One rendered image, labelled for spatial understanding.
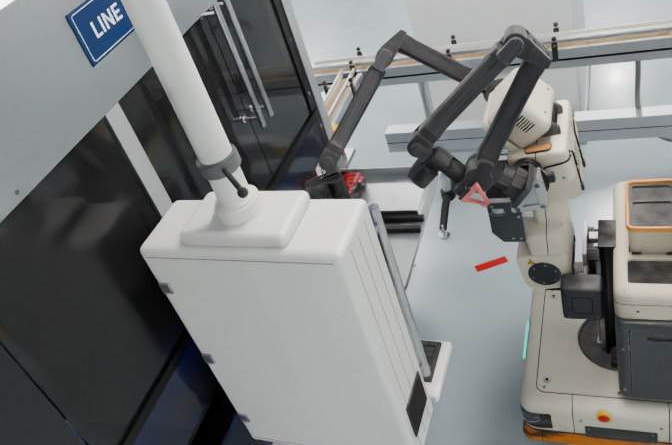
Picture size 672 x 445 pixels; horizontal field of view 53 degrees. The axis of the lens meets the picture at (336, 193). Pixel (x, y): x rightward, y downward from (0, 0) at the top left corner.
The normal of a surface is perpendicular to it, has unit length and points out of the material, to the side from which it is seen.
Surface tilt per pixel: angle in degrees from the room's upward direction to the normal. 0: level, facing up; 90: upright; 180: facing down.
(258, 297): 90
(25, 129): 90
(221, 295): 90
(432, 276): 0
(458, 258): 0
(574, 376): 0
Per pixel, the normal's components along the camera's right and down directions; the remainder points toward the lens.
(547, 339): -0.27, -0.78
